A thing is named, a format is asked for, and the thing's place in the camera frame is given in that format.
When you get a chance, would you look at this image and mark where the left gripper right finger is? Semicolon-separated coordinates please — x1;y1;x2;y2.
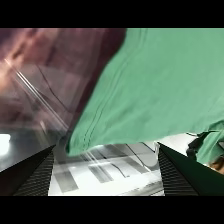
156;141;224;197

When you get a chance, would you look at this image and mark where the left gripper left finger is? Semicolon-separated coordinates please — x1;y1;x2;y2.
0;144;56;197

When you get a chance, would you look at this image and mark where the green T-shirt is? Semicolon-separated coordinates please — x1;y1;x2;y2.
64;28;224;166

